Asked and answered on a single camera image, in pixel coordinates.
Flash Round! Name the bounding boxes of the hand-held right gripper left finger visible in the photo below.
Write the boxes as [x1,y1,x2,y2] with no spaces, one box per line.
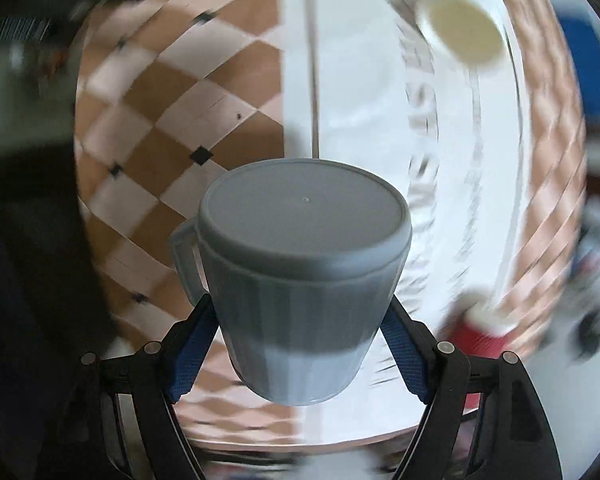
[80,294,218,480]

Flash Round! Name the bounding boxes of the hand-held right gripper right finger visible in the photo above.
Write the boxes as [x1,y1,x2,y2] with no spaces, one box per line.
[379,300,563,480]

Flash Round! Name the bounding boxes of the grey plastic cup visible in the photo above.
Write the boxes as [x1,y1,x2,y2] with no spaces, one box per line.
[168,158,413,406]

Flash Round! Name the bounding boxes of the red paper cup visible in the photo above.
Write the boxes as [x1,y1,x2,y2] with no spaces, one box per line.
[442,287,518,416]

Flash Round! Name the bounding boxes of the white paper cup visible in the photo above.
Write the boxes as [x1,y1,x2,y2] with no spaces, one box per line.
[414,0,503,68]

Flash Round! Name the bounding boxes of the checkered tablecloth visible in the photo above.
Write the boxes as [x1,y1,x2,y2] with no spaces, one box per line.
[72,0,588,453]

